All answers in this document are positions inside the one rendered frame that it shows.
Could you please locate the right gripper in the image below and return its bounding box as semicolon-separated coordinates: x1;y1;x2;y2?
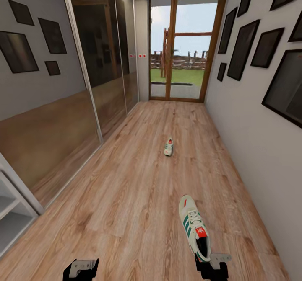
194;254;229;281

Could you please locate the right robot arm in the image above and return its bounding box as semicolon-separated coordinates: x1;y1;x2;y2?
194;253;232;281

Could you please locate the gym shoe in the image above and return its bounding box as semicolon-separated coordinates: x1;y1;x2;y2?
179;195;211;263
164;139;173;156

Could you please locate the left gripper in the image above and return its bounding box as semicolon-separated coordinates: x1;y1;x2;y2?
62;258;99;281

